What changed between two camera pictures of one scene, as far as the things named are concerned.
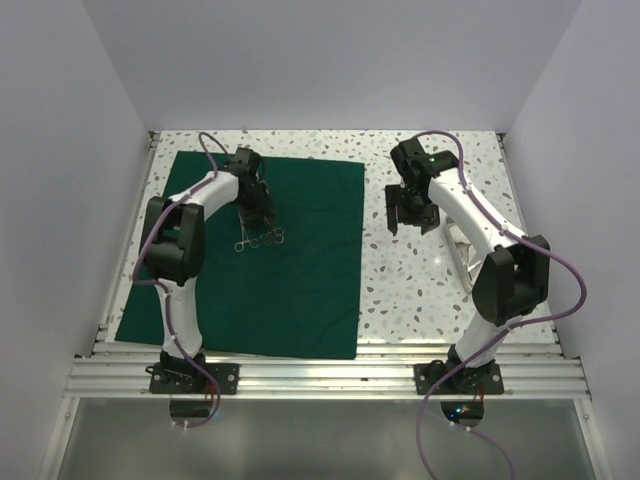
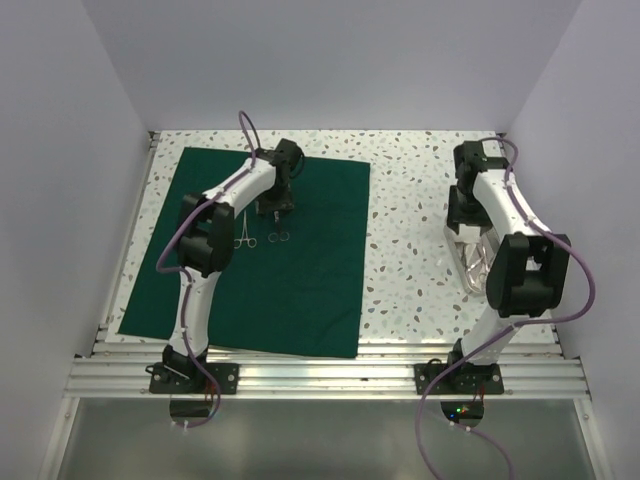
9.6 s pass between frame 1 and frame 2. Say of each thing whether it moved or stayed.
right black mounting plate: stayed
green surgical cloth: stayed
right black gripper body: moved
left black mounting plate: stayed
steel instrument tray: stayed
